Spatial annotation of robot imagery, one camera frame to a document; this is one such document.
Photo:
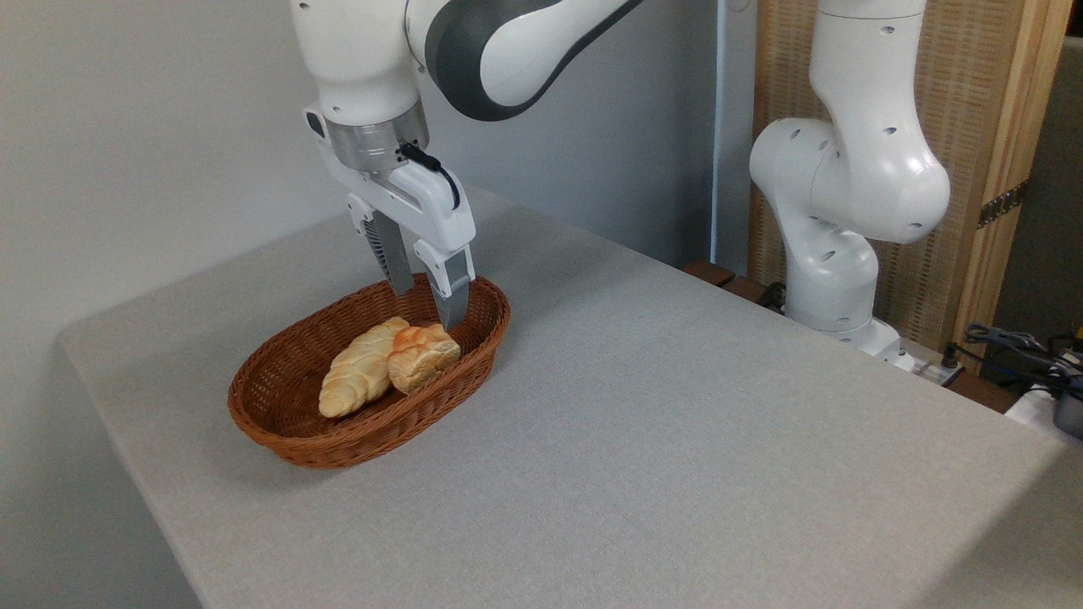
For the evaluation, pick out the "round orange knotted bread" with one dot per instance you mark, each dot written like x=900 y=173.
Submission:
x=423 y=357

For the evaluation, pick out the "brown wooden base board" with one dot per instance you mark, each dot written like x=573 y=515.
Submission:
x=719 y=275

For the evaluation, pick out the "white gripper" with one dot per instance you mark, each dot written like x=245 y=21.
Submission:
x=427 y=199

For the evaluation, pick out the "wooden woven screen panel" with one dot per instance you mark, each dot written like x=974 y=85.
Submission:
x=973 y=93

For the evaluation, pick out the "long braided pale bread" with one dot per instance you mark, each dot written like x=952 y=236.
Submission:
x=360 y=372

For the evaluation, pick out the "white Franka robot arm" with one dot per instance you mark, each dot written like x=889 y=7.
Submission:
x=854 y=169

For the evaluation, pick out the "brown wicker basket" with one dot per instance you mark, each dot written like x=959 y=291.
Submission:
x=279 y=397

